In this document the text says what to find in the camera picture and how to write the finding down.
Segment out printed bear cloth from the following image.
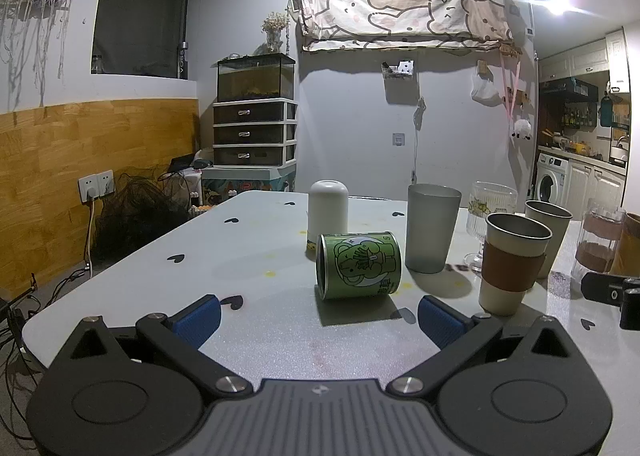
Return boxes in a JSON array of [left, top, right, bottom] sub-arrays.
[[290, 0, 514, 53]]

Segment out dark window curtain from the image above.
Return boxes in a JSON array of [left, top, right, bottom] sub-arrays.
[[92, 0, 195, 80]]

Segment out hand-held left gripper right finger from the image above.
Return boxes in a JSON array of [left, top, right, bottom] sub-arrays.
[[387, 294, 587, 398]]

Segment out steel cup with brown sleeve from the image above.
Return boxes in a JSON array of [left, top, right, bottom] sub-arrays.
[[478, 212, 553, 317]]

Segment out black mesh net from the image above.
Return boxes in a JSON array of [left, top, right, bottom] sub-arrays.
[[94, 175, 197, 259]]

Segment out glass jar with brown bands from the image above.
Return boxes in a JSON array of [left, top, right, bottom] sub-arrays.
[[574, 198, 628, 283]]

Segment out white plastic drawer unit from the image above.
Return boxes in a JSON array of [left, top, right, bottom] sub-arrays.
[[212, 98, 299, 168]]

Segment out white power cable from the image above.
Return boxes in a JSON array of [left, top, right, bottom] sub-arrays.
[[84, 198, 96, 273]]

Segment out brown container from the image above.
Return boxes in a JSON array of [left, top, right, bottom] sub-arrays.
[[609, 214, 640, 278]]

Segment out macrame wall hanging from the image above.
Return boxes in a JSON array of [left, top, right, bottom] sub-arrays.
[[0, 0, 87, 89]]

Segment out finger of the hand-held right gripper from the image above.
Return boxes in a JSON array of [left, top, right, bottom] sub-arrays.
[[582, 272, 640, 332]]

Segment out glass fish tank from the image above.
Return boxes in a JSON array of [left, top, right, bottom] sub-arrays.
[[216, 54, 296, 102]]

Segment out white matte cup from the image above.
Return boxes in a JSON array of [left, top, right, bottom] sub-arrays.
[[307, 180, 349, 238]]

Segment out ribbed glass goblet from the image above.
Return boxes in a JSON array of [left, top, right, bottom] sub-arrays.
[[464, 181, 519, 273]]

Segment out white hanging bag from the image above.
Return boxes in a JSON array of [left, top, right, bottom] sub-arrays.
[[470, 72, 501, 105]]

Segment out black range hood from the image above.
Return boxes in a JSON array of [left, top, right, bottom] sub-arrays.
[[538, 77, 599, 103]]

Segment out green printed cup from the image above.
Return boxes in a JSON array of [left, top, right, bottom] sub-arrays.
[[315, 231, 402, 302]]

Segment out black floor cables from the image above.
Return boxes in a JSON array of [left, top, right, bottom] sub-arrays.
[[0, 272, 88, 442]]

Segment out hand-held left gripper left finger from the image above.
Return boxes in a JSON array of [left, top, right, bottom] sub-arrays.
[[50, 294, 253, 399]]

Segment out white kitchen cabinet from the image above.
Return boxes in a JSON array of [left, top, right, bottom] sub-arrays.
[[569, 160, 628, 217]]

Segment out dried flowers in vase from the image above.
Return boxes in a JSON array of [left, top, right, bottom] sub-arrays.
[[262, 11, 291, 55]]

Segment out colourful printed cabinet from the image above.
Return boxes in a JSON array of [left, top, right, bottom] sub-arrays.
[[201, 165, 296, 207]]

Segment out white wall outlet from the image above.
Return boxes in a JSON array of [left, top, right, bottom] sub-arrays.
[[77, 170, 116, 203]]

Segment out white washing machine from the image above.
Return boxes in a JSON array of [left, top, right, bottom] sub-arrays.
[[534, 152, 571, 203]]

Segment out pale green cup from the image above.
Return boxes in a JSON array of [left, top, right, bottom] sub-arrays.
[[524, 201, 574, 280]]

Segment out grey frosted cup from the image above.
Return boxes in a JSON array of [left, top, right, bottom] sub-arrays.
[[405, 183, 462, 275]]

